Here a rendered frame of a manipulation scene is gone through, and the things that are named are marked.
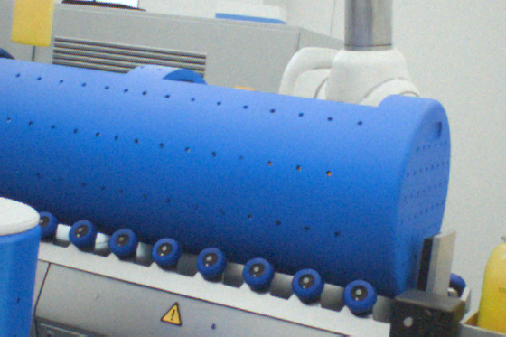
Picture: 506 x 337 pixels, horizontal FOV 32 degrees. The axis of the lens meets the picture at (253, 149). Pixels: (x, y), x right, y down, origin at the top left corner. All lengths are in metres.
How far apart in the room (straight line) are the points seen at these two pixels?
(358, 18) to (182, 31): 1.46
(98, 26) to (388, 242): 2.37
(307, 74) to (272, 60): 1.09
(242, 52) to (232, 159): 1.89
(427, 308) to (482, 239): 3.12
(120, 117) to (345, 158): 0.35
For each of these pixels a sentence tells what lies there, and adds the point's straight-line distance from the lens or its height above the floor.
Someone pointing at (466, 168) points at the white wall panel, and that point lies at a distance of 4.13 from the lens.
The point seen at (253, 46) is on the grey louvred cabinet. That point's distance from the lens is 3.07.
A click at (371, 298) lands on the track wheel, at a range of 1.19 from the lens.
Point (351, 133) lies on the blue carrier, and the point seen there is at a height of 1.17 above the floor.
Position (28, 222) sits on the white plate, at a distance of 1.04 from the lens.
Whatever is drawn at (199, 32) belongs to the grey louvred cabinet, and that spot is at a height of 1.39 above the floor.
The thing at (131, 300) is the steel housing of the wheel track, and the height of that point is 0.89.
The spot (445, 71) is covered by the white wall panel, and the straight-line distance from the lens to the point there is 4.16.
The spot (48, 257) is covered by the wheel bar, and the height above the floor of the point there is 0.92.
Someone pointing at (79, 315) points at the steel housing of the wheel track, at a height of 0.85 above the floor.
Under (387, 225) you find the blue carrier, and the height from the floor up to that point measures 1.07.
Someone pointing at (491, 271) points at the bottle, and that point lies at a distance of 1.11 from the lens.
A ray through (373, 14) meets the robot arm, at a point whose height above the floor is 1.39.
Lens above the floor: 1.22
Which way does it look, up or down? 4 degrees down
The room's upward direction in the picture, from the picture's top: 7 degrees clockwise
